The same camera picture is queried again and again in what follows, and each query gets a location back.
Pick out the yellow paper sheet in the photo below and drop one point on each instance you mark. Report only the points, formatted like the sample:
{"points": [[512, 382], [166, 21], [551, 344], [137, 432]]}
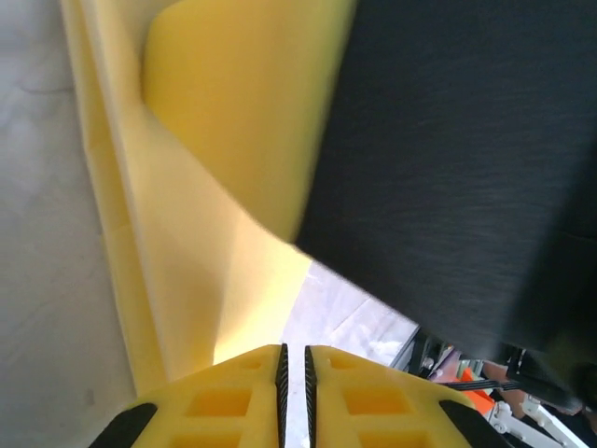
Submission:
{"points": [[186, 233]]}

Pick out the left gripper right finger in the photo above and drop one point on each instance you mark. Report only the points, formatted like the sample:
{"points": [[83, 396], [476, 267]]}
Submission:
{"points": [[420, 420]]}

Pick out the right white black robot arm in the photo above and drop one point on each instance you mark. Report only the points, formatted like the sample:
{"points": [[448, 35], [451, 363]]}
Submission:
{"points": [[517, 422]]}

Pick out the wide aluminium mounting rail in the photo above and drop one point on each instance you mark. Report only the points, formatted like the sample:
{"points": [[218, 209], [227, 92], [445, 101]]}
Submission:
{"points": [[405, 352]]}

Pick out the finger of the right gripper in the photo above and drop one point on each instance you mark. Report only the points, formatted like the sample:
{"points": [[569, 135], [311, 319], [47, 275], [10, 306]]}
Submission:
{"points": [[443, 163]]}

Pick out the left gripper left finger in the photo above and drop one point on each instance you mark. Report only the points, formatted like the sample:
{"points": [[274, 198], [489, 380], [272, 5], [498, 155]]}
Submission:
{"points": [[163, 420]]}

